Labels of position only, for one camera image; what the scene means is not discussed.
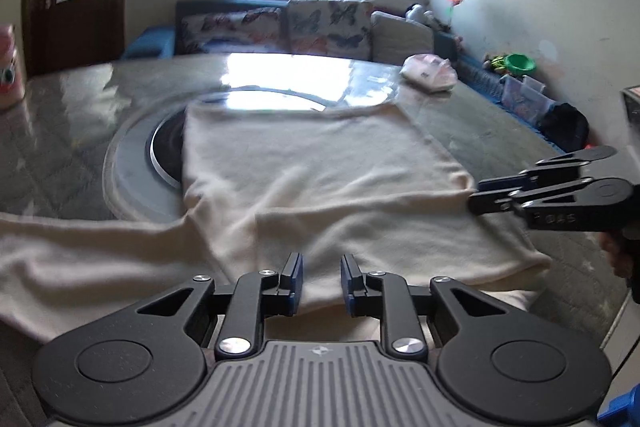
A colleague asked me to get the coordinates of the grey cushion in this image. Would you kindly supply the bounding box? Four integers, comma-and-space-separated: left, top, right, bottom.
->
370, 11, 435, 66

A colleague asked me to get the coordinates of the square butterfly print cushion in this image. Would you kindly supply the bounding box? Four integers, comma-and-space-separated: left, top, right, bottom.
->
286, 0, 375, 60

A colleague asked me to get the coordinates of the person's right hand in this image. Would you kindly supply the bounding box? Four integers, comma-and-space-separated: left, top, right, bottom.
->
600, 233, 633, 279

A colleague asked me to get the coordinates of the round turntable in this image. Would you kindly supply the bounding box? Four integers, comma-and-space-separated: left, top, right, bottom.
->
102, 89, 331, 223

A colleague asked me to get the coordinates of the panda plush toy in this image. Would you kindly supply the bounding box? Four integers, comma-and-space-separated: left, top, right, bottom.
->
405, 3, 436, 25

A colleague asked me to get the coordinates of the green plastic basin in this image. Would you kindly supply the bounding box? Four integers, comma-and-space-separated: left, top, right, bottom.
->
504, 53, 537, 76

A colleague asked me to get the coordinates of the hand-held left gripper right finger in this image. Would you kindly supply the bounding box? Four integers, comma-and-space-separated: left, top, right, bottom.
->
340, 254, 506, 360

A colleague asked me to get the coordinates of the cream long-sleeved garment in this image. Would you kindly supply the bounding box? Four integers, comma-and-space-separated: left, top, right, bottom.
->
0, 99, 553, 343

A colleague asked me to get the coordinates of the pink bottle with eyes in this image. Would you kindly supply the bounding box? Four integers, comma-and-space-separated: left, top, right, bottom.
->
0, 24, 26, 110

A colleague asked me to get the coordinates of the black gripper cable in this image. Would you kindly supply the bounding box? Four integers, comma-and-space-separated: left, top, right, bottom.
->
607, 302, 640, 380

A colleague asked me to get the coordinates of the black backpack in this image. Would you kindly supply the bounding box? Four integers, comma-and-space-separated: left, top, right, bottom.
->
537, 103, 590, 152

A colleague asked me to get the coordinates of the long butterfly print cushion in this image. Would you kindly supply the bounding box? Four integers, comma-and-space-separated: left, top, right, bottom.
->
180, 7, 288, 55

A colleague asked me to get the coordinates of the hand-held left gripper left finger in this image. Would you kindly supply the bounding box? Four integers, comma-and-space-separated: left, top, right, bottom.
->
135, 253, 304, 360

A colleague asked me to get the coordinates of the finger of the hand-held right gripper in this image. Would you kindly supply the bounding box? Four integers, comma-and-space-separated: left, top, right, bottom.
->
477, 153, 589, 194
467, 179, 592, 216

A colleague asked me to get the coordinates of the pink and white tissue pack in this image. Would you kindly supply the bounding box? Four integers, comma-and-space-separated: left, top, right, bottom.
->
401, 53, 458, 94

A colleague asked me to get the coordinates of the blue plastic object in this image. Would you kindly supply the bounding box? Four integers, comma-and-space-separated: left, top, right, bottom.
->
597, 382, 640, 427

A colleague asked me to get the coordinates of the clear storage box bear print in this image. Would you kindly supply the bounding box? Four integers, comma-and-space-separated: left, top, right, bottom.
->
500, 74, 551, 125

